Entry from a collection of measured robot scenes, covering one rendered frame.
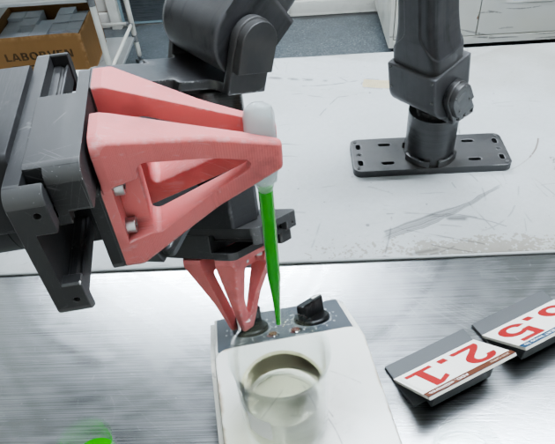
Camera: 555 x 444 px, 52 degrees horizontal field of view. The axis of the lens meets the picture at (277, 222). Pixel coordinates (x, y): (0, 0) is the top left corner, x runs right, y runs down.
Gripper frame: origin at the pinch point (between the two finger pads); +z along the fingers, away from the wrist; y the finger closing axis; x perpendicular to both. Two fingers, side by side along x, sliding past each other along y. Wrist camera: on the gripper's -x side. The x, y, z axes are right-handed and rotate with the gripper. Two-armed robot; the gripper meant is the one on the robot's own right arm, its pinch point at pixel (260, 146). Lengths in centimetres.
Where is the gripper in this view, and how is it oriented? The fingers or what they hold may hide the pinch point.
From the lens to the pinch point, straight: 25.3
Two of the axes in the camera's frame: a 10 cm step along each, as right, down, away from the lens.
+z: 9.8, -1.6, 0.9
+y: -1.7, -6.8, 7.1
